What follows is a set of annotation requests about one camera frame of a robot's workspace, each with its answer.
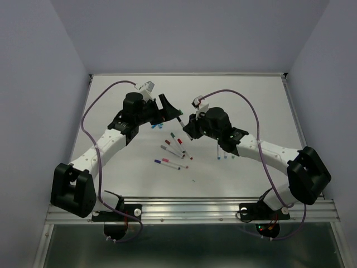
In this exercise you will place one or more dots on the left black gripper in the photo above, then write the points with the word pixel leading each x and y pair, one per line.
pixel 169 111

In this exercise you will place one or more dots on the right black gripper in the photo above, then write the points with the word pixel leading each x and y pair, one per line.
pixel 191 128

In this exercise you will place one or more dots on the red capped marker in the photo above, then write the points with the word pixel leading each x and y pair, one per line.
pixel 184 148

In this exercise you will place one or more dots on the dark green capped marker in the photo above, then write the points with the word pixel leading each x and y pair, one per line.
pixel 177 143

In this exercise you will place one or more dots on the brown capped marker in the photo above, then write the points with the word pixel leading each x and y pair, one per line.
pixel 174 148

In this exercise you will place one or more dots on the grey capped marker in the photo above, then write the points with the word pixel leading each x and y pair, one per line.
pixel 178 154

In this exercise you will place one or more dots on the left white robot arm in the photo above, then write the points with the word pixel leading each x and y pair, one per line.
pixel 73 187

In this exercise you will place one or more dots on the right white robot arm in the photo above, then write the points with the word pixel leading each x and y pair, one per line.
pixel 307 175

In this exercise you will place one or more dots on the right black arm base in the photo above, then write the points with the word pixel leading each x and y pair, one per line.
pixel 266 220

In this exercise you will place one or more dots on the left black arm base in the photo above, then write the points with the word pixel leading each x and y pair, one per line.
pixel 118 228

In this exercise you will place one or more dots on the pink capped marker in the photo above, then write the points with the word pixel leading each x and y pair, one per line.
pixel 181 166

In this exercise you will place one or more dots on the purple capped marker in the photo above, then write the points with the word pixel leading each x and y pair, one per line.
pixel 167 164

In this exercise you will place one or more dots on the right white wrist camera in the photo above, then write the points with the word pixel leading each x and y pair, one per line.
pixel 201 106

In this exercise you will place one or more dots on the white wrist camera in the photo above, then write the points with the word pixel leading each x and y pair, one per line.
pixel 201 106
pixel 146 90

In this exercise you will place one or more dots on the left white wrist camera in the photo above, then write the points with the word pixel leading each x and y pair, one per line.
pixel 146 90

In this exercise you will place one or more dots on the aluminium front rail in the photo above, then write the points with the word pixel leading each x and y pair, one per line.
pixel 200 211

